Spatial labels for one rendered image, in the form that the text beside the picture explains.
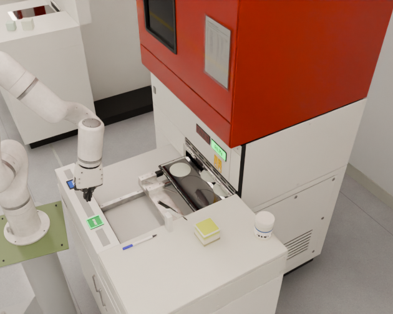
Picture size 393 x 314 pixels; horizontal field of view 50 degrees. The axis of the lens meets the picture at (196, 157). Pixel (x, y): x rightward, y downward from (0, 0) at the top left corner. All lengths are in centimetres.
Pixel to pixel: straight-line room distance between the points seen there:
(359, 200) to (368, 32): 174
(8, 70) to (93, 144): 34
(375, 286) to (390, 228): 52
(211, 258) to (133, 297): 31
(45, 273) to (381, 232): 216
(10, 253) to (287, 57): 134
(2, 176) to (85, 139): 36
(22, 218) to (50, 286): 46
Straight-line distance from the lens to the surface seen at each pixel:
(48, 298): 228
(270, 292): 183
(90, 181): 158
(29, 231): 194
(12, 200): 180
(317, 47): 167
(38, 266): 209
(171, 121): 220
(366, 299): 282
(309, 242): 260
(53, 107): 142
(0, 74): 141
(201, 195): 190
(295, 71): 164
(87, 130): 144
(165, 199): 192
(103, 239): 170
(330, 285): 281
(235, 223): 171
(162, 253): 162
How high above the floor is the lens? 225
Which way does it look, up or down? 40 degrees down
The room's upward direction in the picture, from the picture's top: straight up
